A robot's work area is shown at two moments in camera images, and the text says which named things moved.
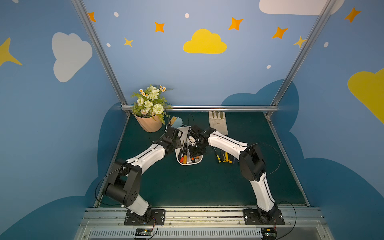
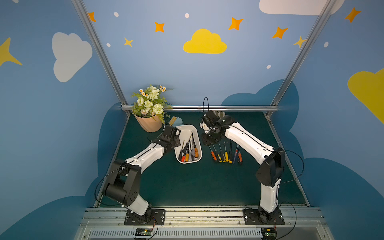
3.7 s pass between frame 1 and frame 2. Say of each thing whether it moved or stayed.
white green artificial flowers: stayed
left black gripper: stayed
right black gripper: moved
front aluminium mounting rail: stayed
